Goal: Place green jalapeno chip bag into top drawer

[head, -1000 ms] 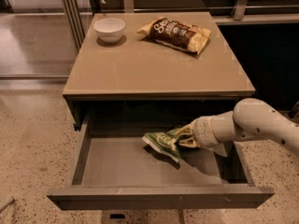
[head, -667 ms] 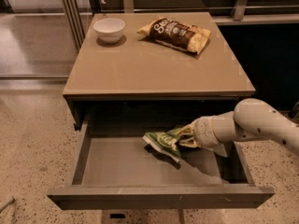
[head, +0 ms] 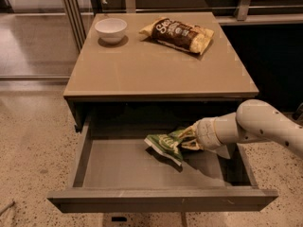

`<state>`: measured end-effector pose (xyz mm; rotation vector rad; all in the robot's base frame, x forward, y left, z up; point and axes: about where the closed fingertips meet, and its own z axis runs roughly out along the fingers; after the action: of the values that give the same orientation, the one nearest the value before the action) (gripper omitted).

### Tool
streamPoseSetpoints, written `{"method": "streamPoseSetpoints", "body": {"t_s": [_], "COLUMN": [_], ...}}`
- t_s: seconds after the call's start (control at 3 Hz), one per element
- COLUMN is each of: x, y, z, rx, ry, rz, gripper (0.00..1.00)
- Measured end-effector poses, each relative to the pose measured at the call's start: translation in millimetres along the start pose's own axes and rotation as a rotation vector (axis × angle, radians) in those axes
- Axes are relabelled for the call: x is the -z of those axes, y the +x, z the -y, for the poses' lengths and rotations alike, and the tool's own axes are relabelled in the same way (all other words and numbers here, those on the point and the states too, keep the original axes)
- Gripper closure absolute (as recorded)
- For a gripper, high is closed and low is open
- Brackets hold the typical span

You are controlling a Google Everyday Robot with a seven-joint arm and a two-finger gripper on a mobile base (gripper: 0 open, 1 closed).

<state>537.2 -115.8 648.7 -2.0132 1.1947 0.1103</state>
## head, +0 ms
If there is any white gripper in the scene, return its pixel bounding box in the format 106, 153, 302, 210
178, 117, 223, 150

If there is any green jalapeno chip bag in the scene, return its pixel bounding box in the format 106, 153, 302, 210
144, 130, 183, 166

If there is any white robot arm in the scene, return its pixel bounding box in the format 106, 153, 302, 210
179, 99, 303, 158

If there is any grey drawer cabinet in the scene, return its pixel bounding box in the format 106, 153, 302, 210
63, 12, 258, 130

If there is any open grey top drawer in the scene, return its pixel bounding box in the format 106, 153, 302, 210
47, 117, 277, 213

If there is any brown chip bag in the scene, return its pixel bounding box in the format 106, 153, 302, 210
139, 17, 214, 55

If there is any white ceramic bowl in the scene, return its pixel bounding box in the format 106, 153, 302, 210
95, 18, 127, 44

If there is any metal railing frame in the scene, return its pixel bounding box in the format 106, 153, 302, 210
62, 0, 303, 49

